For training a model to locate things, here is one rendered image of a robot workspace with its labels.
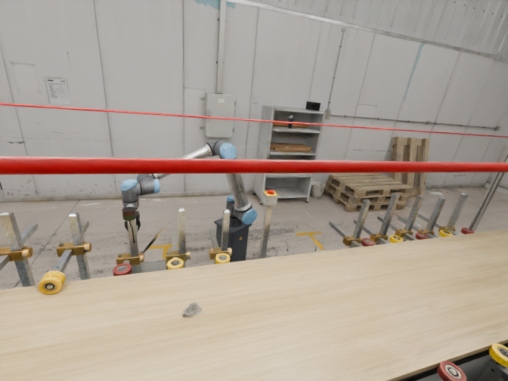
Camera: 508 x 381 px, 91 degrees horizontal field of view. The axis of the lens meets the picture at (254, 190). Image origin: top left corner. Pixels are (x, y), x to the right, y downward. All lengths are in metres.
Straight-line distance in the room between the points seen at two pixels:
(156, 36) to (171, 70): 0.41
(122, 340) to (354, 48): 4.72
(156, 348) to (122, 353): 0.11
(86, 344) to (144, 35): 3.48
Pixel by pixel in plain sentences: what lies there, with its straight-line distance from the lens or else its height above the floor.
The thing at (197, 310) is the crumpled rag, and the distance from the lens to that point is 1.17.
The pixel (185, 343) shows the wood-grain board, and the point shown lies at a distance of 1.10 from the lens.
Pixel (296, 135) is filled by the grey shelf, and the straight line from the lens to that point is 4.49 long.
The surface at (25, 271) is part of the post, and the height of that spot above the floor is 0.85.
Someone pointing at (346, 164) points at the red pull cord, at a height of 1.75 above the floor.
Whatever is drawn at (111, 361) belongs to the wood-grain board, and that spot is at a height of 0.90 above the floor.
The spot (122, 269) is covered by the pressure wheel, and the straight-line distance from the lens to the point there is 1.43.
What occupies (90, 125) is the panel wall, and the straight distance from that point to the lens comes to 4.13.
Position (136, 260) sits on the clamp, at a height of 0.85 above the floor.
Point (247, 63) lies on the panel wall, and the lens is 4.09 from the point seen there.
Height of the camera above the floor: 1.79
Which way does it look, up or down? 22 degrees down
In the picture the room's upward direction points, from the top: 6 degrees clockwise
